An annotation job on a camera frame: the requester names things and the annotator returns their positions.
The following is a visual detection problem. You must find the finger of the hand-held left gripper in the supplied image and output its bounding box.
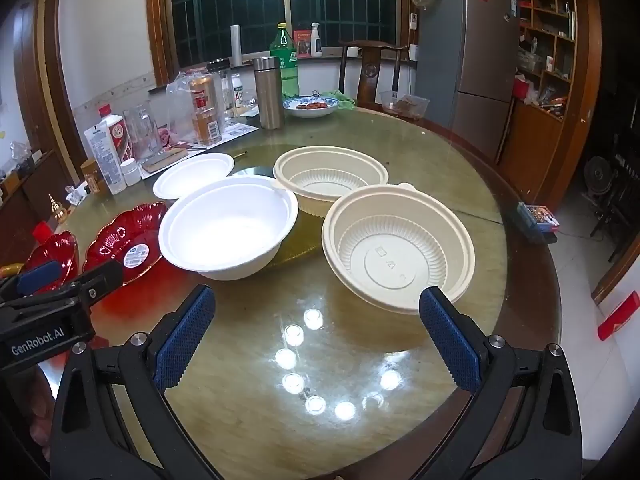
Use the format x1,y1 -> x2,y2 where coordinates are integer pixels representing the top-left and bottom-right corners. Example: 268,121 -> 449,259
74,259 -> 125,307
0,259 -> 62,304

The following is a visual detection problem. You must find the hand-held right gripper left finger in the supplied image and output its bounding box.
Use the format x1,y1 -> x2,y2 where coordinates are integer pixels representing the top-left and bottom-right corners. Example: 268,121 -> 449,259
50,284 -> 217,480

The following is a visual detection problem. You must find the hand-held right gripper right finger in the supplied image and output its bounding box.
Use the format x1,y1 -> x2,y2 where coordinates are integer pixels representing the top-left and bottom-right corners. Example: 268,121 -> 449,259
410,286 -> 583,480

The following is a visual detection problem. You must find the red plate with label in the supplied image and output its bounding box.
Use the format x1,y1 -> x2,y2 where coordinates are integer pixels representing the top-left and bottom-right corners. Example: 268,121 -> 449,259
82,202 -> 169,286

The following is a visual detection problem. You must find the cream plastic bowl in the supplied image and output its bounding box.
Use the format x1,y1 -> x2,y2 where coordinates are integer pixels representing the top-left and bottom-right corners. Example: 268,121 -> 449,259
272,145 -> 390,219
322,184 -> 476,316

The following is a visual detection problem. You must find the white foam plate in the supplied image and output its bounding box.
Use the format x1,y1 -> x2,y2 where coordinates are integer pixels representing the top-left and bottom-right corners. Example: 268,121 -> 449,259
152,152 -> 236,202

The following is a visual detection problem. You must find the person's left hand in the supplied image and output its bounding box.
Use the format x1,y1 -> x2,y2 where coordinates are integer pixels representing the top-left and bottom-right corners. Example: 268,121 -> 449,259
27,366 -> 57,463

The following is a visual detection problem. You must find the small white jar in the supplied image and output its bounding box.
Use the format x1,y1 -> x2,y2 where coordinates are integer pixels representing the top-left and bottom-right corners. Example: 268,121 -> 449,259
120,158 -> 142,186

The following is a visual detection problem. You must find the white lotion tube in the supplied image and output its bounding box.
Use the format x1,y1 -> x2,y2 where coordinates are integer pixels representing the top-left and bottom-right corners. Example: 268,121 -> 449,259
83,119 -> 128,196

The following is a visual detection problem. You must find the red white liquor bottle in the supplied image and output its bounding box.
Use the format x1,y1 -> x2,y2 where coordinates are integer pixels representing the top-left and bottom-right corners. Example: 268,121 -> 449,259
99,105 -> 134,162

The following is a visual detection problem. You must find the glass mug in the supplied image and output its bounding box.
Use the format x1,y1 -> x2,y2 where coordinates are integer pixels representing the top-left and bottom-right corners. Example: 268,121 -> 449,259
122,102 -> 164,162

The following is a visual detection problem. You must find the blue box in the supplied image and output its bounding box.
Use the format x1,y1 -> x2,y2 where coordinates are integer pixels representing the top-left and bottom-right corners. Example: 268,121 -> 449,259
517,202 -> 560,234

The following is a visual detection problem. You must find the red paper box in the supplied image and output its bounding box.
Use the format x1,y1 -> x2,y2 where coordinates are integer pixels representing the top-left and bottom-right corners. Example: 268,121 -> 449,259
597,292 -> 640,342

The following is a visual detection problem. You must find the amber liquor bottle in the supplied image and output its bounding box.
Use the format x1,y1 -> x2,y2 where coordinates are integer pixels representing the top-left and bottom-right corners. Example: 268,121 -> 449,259
192,107 -> 223,146

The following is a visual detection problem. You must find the clear plastic bag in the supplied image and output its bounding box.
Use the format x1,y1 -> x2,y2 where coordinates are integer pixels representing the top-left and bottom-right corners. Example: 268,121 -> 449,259
166,66 -> 227,147

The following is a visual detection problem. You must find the copper liquor box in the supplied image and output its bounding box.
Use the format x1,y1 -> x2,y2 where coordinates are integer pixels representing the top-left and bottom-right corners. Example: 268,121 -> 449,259
188,74 -> 219,111

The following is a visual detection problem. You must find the floor fan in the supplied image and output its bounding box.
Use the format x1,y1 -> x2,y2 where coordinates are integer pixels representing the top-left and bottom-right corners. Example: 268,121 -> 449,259
581,156 -> 612,197

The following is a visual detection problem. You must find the glass jar black lid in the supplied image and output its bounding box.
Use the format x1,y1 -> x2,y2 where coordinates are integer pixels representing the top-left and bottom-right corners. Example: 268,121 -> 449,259
207,59 -> 234,112

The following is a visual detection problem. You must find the clear plastic container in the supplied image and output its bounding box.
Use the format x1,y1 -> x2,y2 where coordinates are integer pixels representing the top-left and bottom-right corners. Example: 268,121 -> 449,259
379,90 -> 431,121

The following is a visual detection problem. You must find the steel thermos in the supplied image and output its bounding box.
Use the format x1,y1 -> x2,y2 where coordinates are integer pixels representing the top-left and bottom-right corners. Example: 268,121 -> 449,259
251,56 -> 286,130

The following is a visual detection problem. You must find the blue white dish with food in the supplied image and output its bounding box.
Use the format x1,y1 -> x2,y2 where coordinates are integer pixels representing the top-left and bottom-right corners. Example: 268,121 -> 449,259
282,95 -> 340,119

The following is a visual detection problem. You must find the green cloth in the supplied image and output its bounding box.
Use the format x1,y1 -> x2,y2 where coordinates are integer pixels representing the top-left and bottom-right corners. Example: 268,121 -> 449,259
324,88 -> 357,110

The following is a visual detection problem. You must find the wooden shelf cabinet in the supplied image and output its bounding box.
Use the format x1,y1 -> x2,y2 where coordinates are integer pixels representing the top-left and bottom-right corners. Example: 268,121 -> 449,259
497,0 -> 603,213

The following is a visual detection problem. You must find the grey refrigerator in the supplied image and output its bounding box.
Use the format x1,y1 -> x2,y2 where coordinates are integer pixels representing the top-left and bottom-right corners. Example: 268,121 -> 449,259
414,0 -> 522,162

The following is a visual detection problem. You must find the wooden chair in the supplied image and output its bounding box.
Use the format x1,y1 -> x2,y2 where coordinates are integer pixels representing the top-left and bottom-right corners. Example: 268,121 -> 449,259
338,40 -> 409,107

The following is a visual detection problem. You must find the green soda bottle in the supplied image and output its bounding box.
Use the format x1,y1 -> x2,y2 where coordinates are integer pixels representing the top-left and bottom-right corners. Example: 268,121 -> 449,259
269,22 -> 301,99

